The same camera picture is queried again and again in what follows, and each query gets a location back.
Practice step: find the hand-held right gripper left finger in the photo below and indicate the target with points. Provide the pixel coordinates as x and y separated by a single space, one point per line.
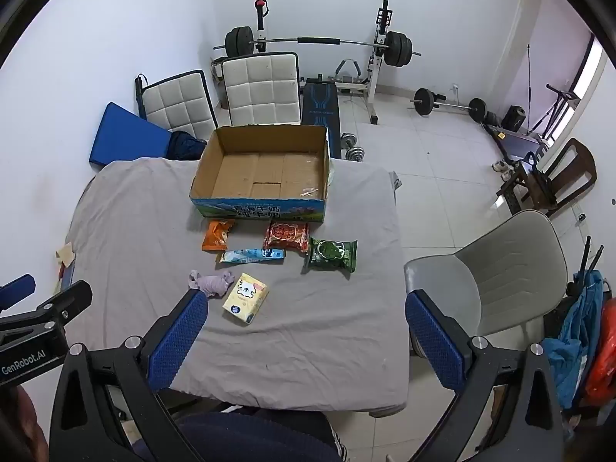
178 337

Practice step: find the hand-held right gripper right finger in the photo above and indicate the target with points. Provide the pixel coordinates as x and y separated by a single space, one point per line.
433 341

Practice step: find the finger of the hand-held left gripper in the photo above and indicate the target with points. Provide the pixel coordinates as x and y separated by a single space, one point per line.
17 288
67 298

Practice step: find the purple plush toy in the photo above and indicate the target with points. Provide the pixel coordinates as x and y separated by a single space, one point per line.
211 284

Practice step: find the yellow tissue pack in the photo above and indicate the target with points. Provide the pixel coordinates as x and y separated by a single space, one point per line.
244 298

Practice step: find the orange snack packet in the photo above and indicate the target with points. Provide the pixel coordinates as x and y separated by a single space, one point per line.
217 236

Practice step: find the long blue white packet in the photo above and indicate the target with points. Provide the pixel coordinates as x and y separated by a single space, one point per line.
250 255

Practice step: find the green snack packet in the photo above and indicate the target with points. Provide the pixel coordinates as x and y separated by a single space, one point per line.
331 255

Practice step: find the red snack packet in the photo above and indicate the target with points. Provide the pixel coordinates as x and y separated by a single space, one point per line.
286 236

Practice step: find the cardboard box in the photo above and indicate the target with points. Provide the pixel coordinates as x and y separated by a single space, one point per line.
260 173

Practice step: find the person's left hand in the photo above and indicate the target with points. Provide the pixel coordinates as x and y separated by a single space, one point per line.
19 423

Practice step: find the yellowish paper scrap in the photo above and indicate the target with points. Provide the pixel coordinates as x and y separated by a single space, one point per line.
65 254

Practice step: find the grey plastic chair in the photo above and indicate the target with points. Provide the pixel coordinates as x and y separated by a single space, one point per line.
505 269

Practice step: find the grey cloth covered table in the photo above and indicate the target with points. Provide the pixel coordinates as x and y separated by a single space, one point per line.
313 337

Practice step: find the person's dark trousers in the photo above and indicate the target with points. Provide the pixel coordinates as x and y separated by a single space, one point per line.
260 438

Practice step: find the blue fabric bag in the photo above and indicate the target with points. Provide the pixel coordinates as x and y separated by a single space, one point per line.
577 327

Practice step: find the blue foam mat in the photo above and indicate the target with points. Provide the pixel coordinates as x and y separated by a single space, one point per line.
125 139

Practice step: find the orange plastic bag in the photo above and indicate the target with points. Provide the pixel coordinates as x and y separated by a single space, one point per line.
604 356

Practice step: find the black thin rods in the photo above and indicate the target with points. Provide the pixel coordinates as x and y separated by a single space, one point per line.
589 257

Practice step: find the white shoe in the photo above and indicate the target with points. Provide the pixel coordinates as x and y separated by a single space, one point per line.
507 175
501 166

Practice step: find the dark blue cloth bag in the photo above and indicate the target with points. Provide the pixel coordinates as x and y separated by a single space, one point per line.
185 147

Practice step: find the black handbag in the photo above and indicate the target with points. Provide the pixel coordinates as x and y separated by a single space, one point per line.
536 178

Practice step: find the chrome dumbbell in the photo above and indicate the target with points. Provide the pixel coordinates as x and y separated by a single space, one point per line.
356 154
349 141

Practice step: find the black blue pole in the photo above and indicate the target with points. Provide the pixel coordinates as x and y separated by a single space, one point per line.
141 96

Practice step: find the black treadmill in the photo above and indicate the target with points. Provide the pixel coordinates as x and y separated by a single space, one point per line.
522 142

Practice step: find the white padded chair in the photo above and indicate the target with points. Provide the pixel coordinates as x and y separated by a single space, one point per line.
178 101
260 86

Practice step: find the dark wooden chair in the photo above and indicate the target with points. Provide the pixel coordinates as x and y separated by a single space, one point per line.
572 163

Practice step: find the black bin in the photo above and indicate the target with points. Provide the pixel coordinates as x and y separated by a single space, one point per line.
514 118

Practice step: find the short barbell with black plates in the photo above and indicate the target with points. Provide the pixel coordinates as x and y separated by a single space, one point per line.
424 101

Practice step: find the black blue weight bench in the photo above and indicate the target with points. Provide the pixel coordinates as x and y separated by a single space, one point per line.
320 106

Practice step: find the white barbell rack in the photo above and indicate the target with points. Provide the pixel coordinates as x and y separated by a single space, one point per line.
373 86

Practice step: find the small brown box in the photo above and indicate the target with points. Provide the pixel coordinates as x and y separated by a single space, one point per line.
217 70

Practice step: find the black standing bar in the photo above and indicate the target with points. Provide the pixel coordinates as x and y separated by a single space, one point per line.
529 77

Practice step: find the long barbell with black plates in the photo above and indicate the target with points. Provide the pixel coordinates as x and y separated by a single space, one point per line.
399 48

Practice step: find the window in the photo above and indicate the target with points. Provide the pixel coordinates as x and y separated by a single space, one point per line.
589 77

